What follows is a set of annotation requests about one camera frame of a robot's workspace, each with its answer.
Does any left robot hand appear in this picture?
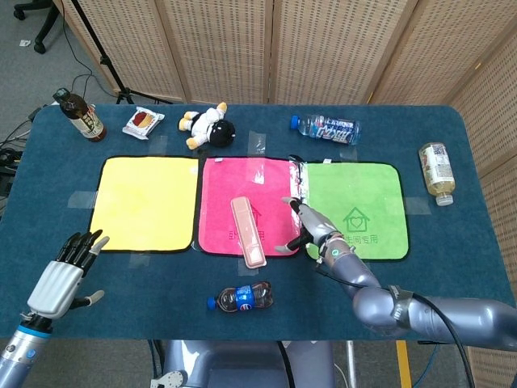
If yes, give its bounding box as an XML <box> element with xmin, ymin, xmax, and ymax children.
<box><xmin>26</xmin><ymin>230</ymin><xmax>111</xmax><ymax>320</ymax></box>

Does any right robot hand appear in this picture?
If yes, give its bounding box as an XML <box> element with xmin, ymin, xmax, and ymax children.
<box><xmin>274</xmin><ymin>196</ymin><xmax>337</xmax><ymax>253</ymax></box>

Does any long pink plastic box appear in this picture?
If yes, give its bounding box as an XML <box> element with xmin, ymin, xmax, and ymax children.
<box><xmin>229</xmin><ymin>196</ymin><xmax>267</xmax><ymax>270</ymax></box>

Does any green microfiber cloth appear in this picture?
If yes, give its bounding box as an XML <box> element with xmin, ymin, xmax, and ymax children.
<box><xmin>301</xmin><ymin>161</ymin><xmax>410</xmax><ymax>262</ymax></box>

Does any pink microfiber cloth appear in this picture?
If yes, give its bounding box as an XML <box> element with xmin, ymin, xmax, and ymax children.
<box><xmin>196</xmin><ymin>156</ymin><xmax>302</xmax><ymax>258</ymax></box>

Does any yellow microfiber cloth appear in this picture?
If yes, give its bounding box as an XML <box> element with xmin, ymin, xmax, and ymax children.
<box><xmin>89</xmin><ymin>156</ymin><xmax>200</xmax><ymax>254</ymax></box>

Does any crinkled clear tape strip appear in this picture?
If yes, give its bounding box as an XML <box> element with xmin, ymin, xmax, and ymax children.
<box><xmin>288</xmin><ymin>154</ymin><xmax>311</xmax><ymax>248</ymax></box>

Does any blue felt table cover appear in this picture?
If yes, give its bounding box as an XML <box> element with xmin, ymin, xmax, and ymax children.
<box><xmin>0</xmin><ymin>103</ymin><xmax>506</xmax><ymax>343</ymax></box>

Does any Pepsi cola bottle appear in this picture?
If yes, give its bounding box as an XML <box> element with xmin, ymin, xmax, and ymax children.
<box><xmin>207</xmin><ymin>281</ymin><xmax>275</xmax><ymax>314</ymax></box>

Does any blue sports drink bottle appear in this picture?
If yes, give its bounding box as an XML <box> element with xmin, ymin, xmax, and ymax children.
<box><xmin>289</xmin><ymin>114</ymin><xmax>362</xmax><ymax>146</ymax></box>

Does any pale yellow tea bottle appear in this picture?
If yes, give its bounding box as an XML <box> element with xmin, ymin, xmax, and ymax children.
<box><xmin>418</xmin><ymin>141</ymin><xmax>456</xmax><ymax>207</ymax></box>

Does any metal table leg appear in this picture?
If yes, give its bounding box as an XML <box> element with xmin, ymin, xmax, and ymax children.
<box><xmin>346</xmin><ymin>340</ymin><xmax>357</xmax><ymax>388</ymax></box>

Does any black white plush toy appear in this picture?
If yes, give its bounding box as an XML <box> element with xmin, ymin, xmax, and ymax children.
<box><xmin>178</xmin><ymin>102</ymin><xmax>237</xmax><ymax>150</ymax></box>

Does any grey robot torso base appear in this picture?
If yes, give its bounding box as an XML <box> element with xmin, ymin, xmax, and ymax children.
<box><xmin>151</xmin><ymin>339</ymin><xmax>336</xmax><ymax>388</ymax></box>

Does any dark tea bottle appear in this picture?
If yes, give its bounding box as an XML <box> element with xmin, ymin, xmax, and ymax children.
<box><xmin>53</xmin><ymin>87</ymin><xmax>107</xmax><ymax>143</ymax></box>

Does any white snack cake packet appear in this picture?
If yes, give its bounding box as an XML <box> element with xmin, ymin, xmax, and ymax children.
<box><xmin>122</xmin><ymin>106</ymin><xmax>166</xmax><ymax>140</ymax></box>

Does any woven folding screen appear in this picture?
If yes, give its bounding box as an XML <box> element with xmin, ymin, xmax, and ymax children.
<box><xmin>52</xmin><ymin>0</ymin><xmax>517</xmax><ymax>388</ymax></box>

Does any black tripod stand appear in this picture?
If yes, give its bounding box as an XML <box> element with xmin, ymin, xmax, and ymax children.
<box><xmin>70</xmin><ymin>0</ymin><xmax>174</xmax><ymax>105</ymax></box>

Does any black office chair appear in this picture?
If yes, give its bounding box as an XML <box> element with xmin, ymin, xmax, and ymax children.
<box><xmin>13</xmin><ymin>0</ymin><xmax>61</xmax><ymax>55</ymax></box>

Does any floor cable bundle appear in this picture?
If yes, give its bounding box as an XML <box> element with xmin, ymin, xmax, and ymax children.
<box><xmin>0</xmin><ymin>107</ymin><xmax>41</xmax><ymax>195</ymax></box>

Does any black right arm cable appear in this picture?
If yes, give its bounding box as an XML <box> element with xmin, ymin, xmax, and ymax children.
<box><xmin>317</xmin><ymin>268</ymin><xmax>477</xmax><ymax>388</ymax></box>

